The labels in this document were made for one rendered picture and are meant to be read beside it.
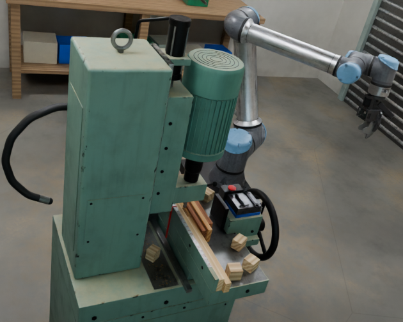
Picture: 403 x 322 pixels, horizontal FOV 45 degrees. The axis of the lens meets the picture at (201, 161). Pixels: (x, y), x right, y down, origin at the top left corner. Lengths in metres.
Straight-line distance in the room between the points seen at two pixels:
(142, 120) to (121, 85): 0.12
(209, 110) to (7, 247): 1.77
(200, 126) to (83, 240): 0.49
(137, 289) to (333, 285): 1.71
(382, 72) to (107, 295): 1.44
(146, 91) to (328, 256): 2.24
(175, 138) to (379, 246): 2.36
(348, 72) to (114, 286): 1.25
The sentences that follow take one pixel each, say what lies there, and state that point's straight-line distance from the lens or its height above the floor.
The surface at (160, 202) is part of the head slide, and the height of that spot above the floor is 1.05.
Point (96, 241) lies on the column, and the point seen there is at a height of 0.96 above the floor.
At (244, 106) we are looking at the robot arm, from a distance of 2.47.
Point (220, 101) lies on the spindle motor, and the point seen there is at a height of 1.41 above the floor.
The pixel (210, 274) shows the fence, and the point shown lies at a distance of 1.50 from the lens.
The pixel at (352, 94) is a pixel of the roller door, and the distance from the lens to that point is 5.53.
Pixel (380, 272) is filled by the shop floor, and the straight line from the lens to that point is 3.35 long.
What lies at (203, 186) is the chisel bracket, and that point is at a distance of 1.64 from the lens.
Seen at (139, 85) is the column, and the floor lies 1.47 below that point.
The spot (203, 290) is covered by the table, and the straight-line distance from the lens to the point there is 1.56.
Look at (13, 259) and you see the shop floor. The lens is 2.84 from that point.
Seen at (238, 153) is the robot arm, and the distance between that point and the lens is 2.37.
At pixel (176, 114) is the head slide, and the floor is 1.37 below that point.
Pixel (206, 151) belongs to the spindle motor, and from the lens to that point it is 1.49.
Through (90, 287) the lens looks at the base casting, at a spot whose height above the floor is 0.80.
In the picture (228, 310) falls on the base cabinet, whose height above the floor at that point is 0.61.
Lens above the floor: 2.00
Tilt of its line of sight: 32 degrees down
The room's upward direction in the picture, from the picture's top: 13 degrees clockwise
